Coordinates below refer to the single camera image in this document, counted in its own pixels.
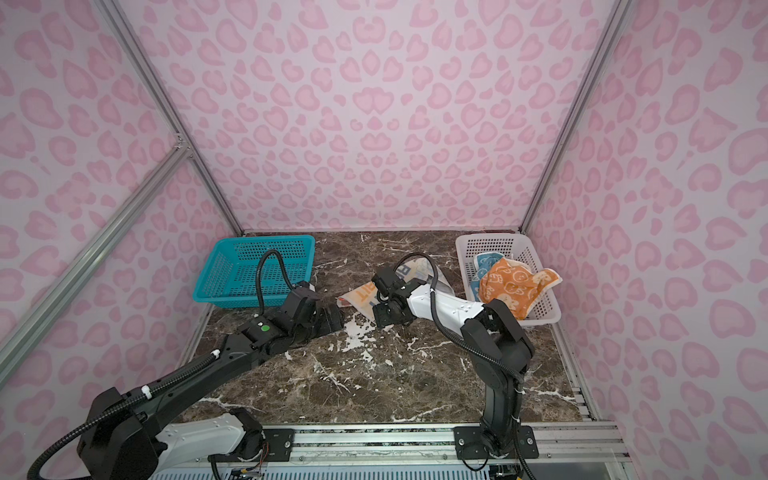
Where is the cream rabbit print towel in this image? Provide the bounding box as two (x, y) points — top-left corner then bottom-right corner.
(338, 257), (455, 320)

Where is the teal plastic basket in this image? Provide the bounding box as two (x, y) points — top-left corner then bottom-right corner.
(193, 235), (316, 309)

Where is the white plastic basket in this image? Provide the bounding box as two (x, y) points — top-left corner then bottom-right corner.
(455, 233), (562, 326)

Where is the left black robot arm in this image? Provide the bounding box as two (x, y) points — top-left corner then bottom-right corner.
(77, 286), (344, 479)

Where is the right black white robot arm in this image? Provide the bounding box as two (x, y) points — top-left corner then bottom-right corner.
(373, 276), (535, 458)

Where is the blue patterned towel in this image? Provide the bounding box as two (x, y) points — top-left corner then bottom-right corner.
(470, 252), (504, 301)

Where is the orange patterned towel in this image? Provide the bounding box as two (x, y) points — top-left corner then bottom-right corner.
(478, 258), (563, 321)

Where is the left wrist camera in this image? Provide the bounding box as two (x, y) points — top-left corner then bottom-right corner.
(282, 281), (321, 322)

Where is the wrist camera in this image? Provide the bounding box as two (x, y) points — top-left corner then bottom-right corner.
(372, 266), (405, 298)
(282, 281), (321, 322)

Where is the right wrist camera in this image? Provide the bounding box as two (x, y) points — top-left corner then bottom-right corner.
(372, 266), (405, 298)

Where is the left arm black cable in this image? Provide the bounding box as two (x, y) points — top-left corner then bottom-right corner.
(26, 248), (298, 480)

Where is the aluminium frame strut left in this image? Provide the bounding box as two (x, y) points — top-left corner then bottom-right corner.
(1, 141), (190, 385)

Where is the aluminium frame post left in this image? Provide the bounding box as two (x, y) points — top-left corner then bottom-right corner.
(94, 0), (245, 237)

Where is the aluminium frame post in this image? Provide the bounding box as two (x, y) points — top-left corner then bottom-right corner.
(94, 0), (245, 237)
(518, 0), (635, 235)

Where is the aluminium frame post right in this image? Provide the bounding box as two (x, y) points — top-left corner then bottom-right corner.
(518, 0), (635, 235)

